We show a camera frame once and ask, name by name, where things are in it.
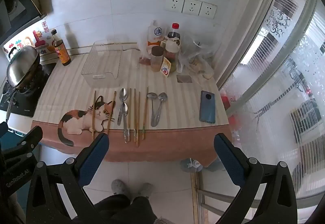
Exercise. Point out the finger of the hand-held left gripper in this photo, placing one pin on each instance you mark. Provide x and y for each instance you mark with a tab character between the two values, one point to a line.
28	141

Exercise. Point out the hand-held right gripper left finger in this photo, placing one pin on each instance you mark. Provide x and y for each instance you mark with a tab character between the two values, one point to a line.
95	154

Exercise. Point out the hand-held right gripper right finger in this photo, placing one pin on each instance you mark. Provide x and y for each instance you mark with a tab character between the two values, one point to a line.
228	158

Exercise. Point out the clear plastic container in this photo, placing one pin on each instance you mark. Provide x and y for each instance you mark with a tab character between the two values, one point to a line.
101	66

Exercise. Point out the teal cabinet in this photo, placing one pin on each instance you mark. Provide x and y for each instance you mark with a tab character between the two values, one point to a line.
14	139

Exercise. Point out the white blue plastic item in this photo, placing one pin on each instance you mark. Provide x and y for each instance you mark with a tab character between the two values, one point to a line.
190	165

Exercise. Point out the black gas stove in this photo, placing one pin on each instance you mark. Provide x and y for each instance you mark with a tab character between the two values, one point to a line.
30	102

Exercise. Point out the person's left grey slipper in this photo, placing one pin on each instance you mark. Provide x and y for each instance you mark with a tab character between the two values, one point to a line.
119	187

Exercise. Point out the person's grey slipper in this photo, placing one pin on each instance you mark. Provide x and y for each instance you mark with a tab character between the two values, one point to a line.
119	187
146	189

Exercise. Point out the blue smartphone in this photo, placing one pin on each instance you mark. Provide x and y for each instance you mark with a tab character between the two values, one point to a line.
207	109

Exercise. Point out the wooden stick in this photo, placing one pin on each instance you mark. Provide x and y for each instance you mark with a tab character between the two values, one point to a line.
194	201

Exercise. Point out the red plastic container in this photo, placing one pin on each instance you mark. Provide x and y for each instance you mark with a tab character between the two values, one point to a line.
226	102

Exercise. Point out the striped tablecloth with cat print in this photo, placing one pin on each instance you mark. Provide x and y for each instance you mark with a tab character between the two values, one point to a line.
63	92

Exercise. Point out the person's right grey slipper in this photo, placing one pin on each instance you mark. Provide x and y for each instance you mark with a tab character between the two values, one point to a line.
146	189

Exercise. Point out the person's dark trousers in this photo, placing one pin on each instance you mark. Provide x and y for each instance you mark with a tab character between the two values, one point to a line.
127	210

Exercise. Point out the frosted patterned window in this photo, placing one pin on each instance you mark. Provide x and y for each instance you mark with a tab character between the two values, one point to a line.
279	112

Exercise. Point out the steel wok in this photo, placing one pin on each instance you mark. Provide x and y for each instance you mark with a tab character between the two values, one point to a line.
22	64

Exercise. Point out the small dark card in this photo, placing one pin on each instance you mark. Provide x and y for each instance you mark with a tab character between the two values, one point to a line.
184	78

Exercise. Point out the dark sauce bottle red label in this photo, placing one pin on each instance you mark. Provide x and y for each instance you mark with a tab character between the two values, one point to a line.
62	52

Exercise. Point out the clear plastic bag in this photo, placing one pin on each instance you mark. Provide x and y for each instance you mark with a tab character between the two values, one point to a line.
198	59

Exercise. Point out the dark red packet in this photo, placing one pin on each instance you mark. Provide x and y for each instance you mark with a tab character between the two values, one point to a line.
144	61

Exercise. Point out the brown spice jar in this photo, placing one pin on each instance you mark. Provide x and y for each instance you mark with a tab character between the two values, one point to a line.
157	59

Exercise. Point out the glass jar with beige lid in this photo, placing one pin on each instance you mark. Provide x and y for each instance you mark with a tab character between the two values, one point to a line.
172	48

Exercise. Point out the range hood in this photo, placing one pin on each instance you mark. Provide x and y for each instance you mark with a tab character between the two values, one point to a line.
20	10

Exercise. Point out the dark bottle with red cap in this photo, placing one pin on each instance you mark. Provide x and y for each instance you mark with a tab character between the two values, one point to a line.
174	35

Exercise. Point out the white label bottle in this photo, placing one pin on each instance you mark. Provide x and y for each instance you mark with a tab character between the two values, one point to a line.
156	32

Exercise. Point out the grey metal frame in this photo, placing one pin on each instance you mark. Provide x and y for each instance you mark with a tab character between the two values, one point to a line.
203	203

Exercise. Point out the colourful wall stickers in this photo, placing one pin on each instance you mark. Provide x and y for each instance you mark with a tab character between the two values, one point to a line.
38	38

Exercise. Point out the white wall socket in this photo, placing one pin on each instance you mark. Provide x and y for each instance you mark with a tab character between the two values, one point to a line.
191	7
208	10
174	2

